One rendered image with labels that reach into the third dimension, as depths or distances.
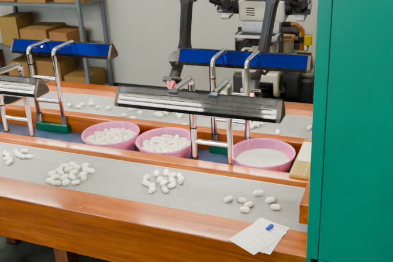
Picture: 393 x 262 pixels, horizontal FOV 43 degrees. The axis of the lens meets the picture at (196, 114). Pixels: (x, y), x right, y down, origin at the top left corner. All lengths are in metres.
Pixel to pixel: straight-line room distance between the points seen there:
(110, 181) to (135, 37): 3.08
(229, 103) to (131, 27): 3.31
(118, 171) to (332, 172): 1.04
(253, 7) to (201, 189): 1.36
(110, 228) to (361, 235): 0.83
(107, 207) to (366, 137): 0.94
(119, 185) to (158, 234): 0.37
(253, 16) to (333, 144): 1.81
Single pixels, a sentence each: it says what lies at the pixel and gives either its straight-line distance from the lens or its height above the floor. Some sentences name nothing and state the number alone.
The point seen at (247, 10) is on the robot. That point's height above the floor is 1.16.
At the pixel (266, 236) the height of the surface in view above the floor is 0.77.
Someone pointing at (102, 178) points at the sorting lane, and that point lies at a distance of 2.00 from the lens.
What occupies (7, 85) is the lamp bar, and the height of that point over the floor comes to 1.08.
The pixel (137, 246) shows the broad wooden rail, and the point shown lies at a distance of 1.72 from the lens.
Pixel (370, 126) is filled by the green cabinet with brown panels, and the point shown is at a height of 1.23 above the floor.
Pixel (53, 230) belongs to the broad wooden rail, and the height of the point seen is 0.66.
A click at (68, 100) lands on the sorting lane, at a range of 2.91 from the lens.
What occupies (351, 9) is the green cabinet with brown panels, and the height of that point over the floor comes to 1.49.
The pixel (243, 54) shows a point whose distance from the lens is 2.23.
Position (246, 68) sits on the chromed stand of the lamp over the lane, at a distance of 2.07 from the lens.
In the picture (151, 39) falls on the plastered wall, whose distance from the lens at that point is 4.84.
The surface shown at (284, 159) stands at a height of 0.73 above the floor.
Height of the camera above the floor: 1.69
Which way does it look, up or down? 22 degrees down
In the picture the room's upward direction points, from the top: 3 degrees counter-clockwise
